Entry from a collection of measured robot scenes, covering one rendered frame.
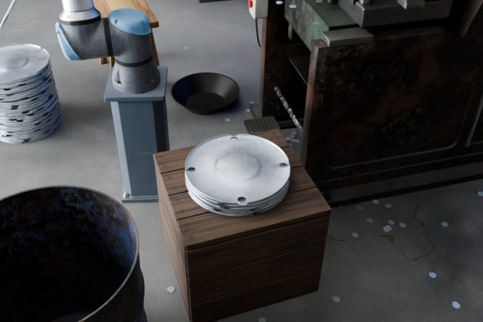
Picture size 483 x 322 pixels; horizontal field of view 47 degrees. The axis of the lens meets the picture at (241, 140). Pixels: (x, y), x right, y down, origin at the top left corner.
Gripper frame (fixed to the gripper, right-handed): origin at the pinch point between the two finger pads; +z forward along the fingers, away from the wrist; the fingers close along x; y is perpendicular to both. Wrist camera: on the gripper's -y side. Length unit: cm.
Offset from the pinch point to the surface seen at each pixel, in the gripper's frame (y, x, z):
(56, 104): 4.5, 36.3, 33.1
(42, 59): 0.1, 21.6, 20.9
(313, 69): 74, 63, -55
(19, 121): 14, 26, 43
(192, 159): 88, 44, -16
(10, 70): 6.3, 13.3, 29.0
